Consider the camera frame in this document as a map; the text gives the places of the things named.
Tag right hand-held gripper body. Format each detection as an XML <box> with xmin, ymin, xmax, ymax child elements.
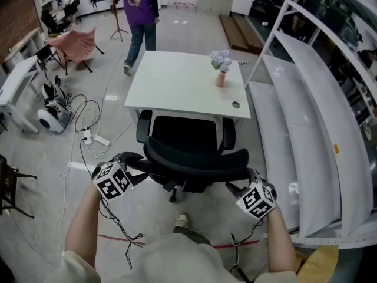
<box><xmin>234</xmin><ymin>168</ymin><xmax>278</xmax><ymax>221</ymax></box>

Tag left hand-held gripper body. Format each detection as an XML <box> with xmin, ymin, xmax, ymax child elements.
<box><xmin>90</xmin><ymin>154</ymin><xmax>136</xmax><ymax>202</ymax></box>

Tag person's right forearm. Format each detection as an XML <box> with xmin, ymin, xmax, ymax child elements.
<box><xmin>263</xmin><ymin>208</ymin><xmax>297</xmax><ymax>274</ymax></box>

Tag person's left forearm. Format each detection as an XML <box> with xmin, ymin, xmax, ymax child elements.
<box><xmin>64</xmin><ymin>184</ymin><xmax>102</xmax><ymax>269</ymax></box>

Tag long white power strip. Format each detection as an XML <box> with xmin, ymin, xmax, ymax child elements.
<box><xmin>91</xmin><ymin>134</ymin><xmax>111</xmax><ymax>147</ymax></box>

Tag red floor tape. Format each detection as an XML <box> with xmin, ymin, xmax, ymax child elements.
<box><xmin>98</xmin><ymin>233</ymin><xmax>260</xmax><ymax>249</ymax></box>

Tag person's white sneaker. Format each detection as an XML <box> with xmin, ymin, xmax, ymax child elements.
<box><xmin>176</xmin><ymin>212</ymin><xmax>191</xmax><ymax>228</ymax></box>

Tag person's dark trouser leg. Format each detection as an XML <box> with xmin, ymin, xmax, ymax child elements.
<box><xmin>173</xmin><ymin>227</ymin><xmax>211</xmax><ymax>246</ymax></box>

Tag white square table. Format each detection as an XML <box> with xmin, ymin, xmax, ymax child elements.
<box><xmin>124</xmin><ymin>51</ymin><xmax>252</xmax><ymax>129</ymax></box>

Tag round wooden table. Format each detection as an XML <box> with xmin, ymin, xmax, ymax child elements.
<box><xmin>297</xmin><ymin>245</ymin><xmax>339</xmax><ymax>283</ymax></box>

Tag white round wheeled device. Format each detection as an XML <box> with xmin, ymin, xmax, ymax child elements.
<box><xmin>37</xmin><ymin>75</ymin><xmax>75</xmax><ymax>134</ymax></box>

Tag person's cream shirt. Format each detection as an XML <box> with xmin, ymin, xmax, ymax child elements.
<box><xmin>44</xmin><ymin>233</ymin><xmax>298</xmax><ymax>283</ymax></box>

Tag white metal shelving rack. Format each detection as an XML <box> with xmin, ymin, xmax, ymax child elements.
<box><xmin>247</xmin><ymin>0</ymin><xmax>377</xmax><ymax>249</ymax></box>

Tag black metal chair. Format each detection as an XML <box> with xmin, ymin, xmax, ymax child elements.
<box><xmin>0</xmin><ymin>154</ymin><xmax>38</xmax><ymax>219</ymax></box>

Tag pink vase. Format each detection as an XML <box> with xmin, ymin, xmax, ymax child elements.
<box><xmin>214</xmin><ymin>71</ymin><xmax>227</xmax><ymax>88</ymax></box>

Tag pink cloth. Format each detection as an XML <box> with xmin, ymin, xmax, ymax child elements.
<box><xmin>47</xmin><ymin>27</ymin><xmax>98</xmax><ymax>66</ymax></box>

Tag pale blue flower bouquet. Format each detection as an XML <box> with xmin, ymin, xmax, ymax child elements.
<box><xmin>209</xmin><ymin>50</ymin><xmax>233</xmax><ymax>73</ymax></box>

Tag white narrow desk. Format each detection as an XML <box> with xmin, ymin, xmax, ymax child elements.
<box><xmin>0</xmin><ymin>56</ymin><xmax>41</xmax><ymax>134</ymax></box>

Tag tripod stand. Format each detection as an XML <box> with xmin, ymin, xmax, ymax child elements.
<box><xmin>109</xmin><ymin>0</ymin><xmax>130</xmax><ymax>42</ymax></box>

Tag white cabinet wooden top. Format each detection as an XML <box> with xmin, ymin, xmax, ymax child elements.
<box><xmin>2</xmin><ymin>27</ymin><xmax>45</xmax><ymax>72</ymax></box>

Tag black mesh office chair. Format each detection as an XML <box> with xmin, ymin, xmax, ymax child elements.
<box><xmin>41</xmin><ymin>9</ymin><xmax>64</xmax><ymax>35</ymax></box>

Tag wooden step platform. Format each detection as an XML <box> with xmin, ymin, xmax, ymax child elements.
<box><xmin>219</xmin><ymin>15</ymin><xmax>264</xmax><ymax>54</ymax></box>

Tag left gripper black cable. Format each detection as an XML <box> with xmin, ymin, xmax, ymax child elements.
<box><xmin>100</xmin><ymin>198</ymin><xmax>147</xmax><ymax>271</ymax></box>

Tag white floor cable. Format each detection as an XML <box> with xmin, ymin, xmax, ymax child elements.
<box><xmin>58</xmin><ymin>78</ymin><xmax>136</xmax><ymax>265</ymax></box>

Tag black floor cable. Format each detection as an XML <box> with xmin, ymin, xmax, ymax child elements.
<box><xmin>70</xmin><ymin>94</ymin><xmax>102</xmax><ymax>176</ymax></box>

